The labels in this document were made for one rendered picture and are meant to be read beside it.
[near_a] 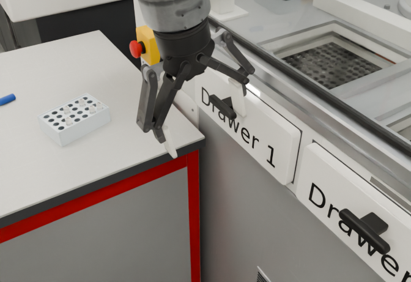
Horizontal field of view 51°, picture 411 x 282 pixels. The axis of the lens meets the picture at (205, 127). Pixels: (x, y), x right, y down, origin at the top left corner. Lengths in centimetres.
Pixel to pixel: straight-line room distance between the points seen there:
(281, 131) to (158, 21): 26
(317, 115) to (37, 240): 58
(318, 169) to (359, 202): 8
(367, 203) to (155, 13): 36
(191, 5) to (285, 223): 45
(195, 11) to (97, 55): 73
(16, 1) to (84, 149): 62
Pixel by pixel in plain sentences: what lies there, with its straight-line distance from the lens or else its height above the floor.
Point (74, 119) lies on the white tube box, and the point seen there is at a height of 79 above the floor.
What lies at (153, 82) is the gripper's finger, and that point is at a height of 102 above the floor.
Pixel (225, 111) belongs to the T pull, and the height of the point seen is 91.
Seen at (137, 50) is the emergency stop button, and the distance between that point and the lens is 99.
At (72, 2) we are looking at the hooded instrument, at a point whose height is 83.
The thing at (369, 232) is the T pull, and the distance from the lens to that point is 57.
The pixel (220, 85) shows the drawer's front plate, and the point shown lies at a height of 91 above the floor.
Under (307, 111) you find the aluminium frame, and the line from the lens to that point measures 65.
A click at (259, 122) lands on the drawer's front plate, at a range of 72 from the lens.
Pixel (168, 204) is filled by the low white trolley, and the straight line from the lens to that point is 100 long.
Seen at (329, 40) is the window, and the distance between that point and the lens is 60.
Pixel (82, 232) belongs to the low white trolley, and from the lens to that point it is 94.
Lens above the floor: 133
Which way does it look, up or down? 38 degrees down
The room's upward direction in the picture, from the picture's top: straight up
